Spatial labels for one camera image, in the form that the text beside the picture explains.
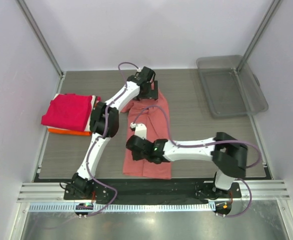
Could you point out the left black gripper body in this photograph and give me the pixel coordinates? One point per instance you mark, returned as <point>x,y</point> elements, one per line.
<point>147,90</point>

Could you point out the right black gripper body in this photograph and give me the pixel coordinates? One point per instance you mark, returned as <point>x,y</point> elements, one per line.
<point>140,156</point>

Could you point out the salmon pink t shirt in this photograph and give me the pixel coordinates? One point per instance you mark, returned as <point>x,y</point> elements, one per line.
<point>153,114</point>

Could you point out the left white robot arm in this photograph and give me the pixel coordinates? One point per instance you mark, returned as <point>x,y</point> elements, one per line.
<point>104,124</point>

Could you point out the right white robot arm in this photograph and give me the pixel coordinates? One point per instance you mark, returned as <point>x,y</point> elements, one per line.
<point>229,157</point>

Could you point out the clear plastic bin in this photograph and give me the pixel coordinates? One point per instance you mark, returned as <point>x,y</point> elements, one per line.
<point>230,87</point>

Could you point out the magenta folded t shirt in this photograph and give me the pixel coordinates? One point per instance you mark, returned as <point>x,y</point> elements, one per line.
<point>68,111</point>

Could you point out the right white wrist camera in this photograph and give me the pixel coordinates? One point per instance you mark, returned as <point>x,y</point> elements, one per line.
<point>139,129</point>

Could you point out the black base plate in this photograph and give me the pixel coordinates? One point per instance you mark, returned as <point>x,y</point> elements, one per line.
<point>142,191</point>

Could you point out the slotted white cable duct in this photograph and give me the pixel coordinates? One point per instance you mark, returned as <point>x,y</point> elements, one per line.
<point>86,207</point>

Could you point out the aluminium frame rail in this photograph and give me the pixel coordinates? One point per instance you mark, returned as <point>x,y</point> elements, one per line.
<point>40,192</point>

